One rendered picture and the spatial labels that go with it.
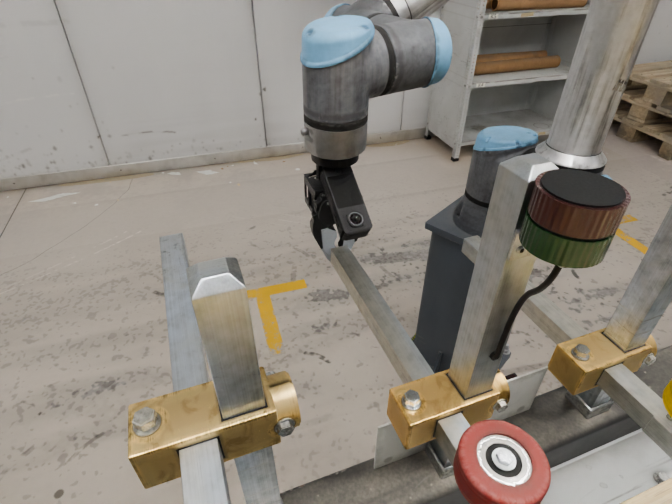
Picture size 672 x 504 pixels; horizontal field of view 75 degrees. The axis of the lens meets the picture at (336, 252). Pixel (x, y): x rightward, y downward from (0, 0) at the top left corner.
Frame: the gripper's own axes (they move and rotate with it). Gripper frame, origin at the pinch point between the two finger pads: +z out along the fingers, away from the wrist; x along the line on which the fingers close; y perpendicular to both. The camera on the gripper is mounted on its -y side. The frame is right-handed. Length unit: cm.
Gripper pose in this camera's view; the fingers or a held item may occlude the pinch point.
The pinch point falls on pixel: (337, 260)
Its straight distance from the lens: 75.5
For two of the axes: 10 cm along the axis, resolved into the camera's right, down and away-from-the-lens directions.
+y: -3.4, -6.0, 7.2
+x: -9.4, 2.1, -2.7
